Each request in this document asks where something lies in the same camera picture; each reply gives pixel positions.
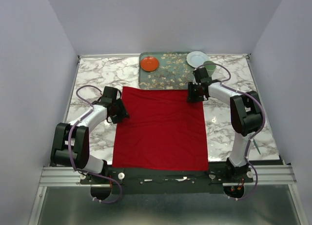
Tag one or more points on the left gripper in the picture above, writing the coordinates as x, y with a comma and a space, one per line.
123, 114

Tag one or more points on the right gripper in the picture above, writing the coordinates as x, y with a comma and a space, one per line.
190, 95

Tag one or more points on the red cloth napkin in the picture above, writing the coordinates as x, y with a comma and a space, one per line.
163, 132

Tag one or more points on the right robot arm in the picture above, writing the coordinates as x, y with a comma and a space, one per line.
247, 117

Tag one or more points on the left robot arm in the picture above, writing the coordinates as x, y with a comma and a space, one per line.
71, 143

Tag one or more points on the green cup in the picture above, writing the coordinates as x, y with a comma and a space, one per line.
210, 67

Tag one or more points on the light blue plate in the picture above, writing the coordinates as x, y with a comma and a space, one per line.
196, 58

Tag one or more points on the floral teal serving tray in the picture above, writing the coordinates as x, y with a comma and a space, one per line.
173, 72

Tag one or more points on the orange saucer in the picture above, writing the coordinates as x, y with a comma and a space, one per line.
149, 64

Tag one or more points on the teal spoon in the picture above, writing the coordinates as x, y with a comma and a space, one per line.
256, 146

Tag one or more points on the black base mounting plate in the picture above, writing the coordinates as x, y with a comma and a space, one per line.
147, 181

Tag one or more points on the aluminium frame rail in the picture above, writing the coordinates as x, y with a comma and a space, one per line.
263, 174

